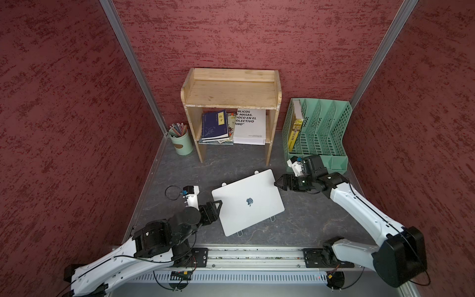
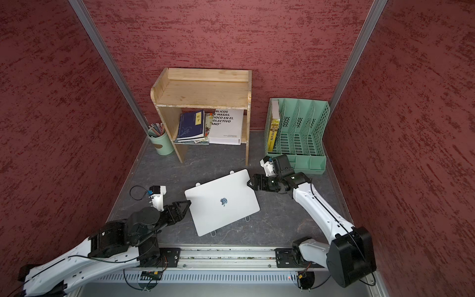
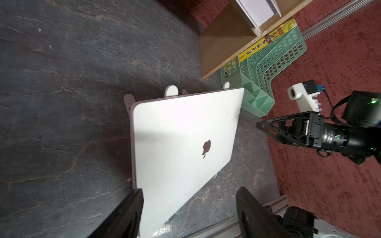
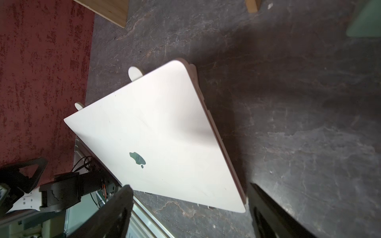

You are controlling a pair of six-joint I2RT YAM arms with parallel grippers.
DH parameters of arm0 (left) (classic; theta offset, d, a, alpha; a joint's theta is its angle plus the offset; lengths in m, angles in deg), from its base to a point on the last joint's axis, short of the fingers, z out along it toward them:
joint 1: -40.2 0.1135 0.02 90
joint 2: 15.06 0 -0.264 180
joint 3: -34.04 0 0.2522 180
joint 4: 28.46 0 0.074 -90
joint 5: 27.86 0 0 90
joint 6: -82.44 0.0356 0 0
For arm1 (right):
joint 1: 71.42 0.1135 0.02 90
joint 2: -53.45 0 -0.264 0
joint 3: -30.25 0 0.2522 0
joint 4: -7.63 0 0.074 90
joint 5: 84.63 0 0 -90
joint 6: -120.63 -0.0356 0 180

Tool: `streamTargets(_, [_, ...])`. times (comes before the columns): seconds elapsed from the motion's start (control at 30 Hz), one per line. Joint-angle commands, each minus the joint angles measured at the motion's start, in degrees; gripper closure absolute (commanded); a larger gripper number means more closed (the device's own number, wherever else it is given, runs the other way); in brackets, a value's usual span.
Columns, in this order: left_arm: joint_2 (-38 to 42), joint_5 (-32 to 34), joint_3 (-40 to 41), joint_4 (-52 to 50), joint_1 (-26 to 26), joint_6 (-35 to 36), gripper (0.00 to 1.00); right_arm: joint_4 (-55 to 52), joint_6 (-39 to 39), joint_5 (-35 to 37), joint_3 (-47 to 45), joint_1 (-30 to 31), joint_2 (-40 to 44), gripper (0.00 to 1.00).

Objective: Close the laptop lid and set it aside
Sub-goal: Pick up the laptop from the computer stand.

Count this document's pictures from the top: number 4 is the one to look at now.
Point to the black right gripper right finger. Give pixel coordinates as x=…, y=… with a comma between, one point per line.
x=270, y=220

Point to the wooden shelf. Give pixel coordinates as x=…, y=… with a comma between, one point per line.
x=179, y=13

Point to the silver laptop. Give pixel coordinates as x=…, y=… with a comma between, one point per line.
x=157, y=135

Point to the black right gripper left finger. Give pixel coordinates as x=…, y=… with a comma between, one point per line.
x=110, y=221

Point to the green plastic file organizer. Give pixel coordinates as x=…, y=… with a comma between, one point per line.
x=366, y=20

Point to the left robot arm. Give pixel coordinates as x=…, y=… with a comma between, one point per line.
x=20, y=189

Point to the metal base rail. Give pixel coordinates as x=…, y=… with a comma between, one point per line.
x=143, y=224

